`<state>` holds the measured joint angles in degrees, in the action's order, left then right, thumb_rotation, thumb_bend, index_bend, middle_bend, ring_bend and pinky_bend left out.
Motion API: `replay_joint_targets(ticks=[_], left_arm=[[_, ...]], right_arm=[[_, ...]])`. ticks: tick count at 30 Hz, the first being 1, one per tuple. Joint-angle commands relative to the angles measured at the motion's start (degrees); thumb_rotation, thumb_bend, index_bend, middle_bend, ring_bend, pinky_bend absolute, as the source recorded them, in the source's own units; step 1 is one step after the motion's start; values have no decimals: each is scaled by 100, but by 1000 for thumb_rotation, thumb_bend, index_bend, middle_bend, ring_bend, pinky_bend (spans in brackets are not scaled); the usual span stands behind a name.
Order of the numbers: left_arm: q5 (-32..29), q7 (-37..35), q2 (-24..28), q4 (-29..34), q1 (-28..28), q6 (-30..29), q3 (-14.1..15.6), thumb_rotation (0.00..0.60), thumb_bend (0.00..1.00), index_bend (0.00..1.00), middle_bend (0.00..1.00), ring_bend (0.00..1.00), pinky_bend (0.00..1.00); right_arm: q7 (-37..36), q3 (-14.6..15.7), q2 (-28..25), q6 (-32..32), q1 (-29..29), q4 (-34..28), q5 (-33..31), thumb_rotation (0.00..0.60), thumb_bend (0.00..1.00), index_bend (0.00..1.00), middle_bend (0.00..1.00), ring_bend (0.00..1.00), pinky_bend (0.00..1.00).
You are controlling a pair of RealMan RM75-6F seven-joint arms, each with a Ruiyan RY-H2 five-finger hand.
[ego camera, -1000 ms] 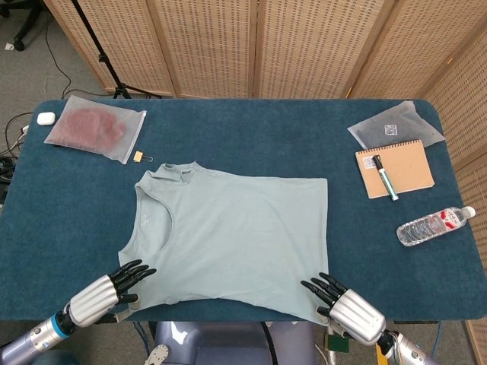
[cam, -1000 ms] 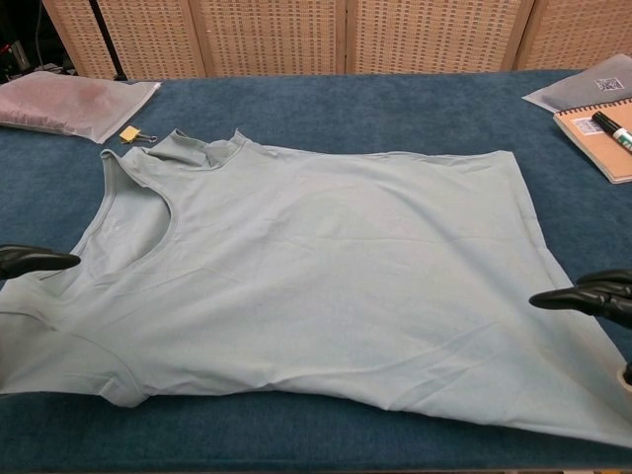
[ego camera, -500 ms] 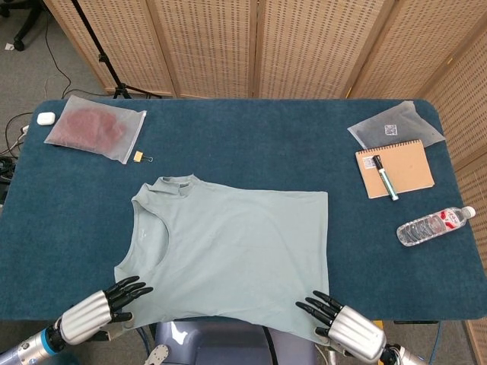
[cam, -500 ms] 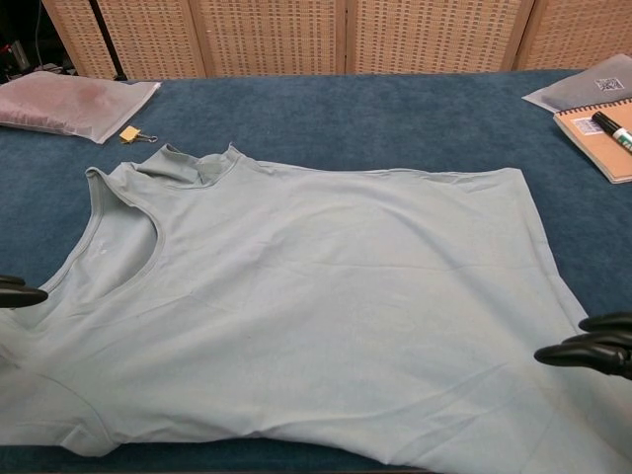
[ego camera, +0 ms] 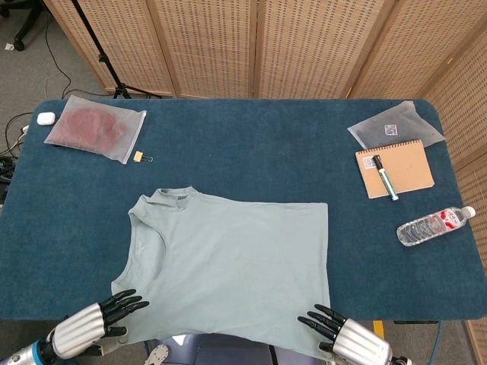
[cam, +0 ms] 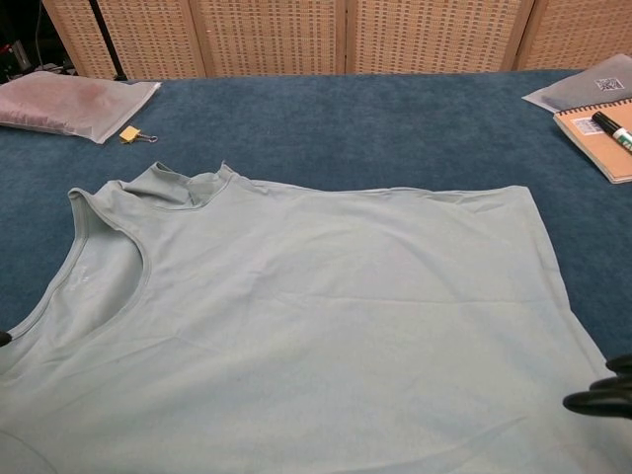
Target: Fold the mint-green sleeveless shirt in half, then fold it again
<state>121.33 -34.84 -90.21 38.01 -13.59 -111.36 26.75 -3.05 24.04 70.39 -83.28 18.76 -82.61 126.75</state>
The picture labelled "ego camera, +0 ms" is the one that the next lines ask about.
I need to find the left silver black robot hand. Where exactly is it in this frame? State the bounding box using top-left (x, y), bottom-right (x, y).
top-left (47, 288), bottom-right (150, 359)

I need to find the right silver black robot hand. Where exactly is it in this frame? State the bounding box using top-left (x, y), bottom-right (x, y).
top-left (297, 303), bottom-right (393, 365)

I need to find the light green T-shirt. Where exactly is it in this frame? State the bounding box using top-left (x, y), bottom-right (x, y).
top-left (110, 185), bottom-right (331, 360)

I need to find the blue-grey robot torso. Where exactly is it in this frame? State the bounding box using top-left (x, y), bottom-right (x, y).
top-left (154, 334), bottom-right (320, 365)

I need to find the clear plastic water bottle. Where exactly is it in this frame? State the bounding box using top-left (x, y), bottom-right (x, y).
top-left (396, 206), bottom-right (477, 247)

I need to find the black green marker pen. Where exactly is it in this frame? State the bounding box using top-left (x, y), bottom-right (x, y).
top-left (371, 154), bottom-right (399, 202)

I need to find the kraft spiral notebook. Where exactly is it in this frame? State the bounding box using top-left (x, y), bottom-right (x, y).
top-left (355, 138), bottom-right (436, 199)

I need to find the frosted bag with red cloth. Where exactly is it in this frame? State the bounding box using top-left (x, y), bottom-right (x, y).
top-left (43, 94), bottom-right (148, 165)

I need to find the frosted bag with QR label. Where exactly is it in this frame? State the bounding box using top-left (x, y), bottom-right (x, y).
top-left (346, 100), bottom-right (446, 151)

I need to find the blue table mat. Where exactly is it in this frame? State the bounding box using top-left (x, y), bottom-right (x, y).
top-left (0, 98), bottom-right (476, 322)

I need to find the black tripod stand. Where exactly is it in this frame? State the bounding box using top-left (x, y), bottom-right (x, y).
top-left (70, 0), bottom-right (163, 100)

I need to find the black office chair base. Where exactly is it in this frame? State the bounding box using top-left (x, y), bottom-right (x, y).
top-left (0, 0), bottom-right (43, 52)

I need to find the wooden wicker folding screen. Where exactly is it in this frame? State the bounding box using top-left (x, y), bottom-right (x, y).
top-left (43, 0), bottom-right (487, 365)

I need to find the white metal bracket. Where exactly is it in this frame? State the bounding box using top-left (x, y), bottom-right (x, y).
top-left (143, 344), bottom-right (170, 365)

